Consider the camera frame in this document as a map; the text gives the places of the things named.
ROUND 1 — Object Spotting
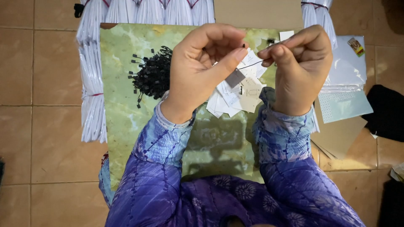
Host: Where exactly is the person's left hand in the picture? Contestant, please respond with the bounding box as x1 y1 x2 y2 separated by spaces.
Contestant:
161 23 250 124

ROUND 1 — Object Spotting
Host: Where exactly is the small white paper tag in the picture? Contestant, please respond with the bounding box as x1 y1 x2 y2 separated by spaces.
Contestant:
279 30 295 42

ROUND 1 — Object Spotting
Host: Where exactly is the person's right hand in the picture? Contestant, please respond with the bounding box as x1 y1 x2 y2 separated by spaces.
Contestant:
257 25 334 116

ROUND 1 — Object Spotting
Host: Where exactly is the pile of black tag strings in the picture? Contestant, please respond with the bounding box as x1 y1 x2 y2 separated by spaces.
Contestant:
128 46 173 109

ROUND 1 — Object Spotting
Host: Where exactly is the grey paper hang tag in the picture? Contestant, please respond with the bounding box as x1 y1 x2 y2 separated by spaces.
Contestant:
225 67 246 89

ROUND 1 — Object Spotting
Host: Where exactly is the row of white packet bundles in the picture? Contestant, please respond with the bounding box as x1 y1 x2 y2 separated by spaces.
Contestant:
77 0 216 144

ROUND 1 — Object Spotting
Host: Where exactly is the purple patterned dress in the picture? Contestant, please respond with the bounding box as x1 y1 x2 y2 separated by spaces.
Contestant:
98 151 316 227

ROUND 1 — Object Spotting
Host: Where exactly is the small colourful label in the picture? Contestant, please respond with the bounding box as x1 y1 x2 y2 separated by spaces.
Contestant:
347 37 366 57

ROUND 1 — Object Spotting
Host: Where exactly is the green marble patterned board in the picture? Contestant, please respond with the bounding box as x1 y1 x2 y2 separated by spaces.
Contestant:
100 23 319 191

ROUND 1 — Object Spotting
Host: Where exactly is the brown cardboard sheet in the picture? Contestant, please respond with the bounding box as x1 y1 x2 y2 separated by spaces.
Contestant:
214 0 304 31

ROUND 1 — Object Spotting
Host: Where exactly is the pale dotted sticker sheet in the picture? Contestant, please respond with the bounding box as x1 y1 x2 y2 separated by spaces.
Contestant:
317 90 374 124

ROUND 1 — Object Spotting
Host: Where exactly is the black tag string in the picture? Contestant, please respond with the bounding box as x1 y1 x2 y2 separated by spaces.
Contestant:
237 38 276 70

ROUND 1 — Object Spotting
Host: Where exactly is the crumpled white paper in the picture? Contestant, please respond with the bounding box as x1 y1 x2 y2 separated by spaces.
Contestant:
390 162 404 182

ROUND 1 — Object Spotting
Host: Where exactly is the white packet bundle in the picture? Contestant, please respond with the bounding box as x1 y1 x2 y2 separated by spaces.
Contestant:
301 0 338 50

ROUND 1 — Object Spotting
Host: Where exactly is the black cloth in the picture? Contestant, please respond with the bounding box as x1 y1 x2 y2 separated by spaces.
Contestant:
361 84 404 143

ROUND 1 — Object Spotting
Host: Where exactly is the stack of white plastic bags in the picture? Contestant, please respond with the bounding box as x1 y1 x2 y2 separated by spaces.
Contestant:
323 35 368 94

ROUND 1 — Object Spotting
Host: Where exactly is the stack of brown card sheets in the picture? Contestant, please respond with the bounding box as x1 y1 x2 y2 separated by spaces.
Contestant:
311 98 378 160

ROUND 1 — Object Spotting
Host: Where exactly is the black bag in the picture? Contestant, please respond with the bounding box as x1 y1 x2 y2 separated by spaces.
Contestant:
377 178 404 227

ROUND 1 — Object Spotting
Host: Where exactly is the pile of paper hang tags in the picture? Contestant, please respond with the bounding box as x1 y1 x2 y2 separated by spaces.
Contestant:
206 47 269 119

